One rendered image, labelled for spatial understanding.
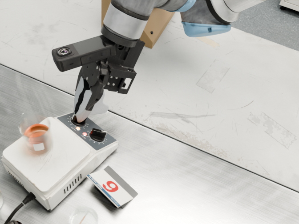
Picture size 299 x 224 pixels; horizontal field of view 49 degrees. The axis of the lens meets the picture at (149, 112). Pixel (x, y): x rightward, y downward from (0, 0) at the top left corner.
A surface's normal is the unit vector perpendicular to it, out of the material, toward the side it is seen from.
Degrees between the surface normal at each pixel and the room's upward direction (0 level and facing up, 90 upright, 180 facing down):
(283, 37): 0
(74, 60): 78
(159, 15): 45
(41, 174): 0
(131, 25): 72
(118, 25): 61
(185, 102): 0
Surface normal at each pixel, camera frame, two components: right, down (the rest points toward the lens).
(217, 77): 0.12, -0.58
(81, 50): -0.03, -0.70
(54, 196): 0.77, 0.56
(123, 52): 0.46, 0.60
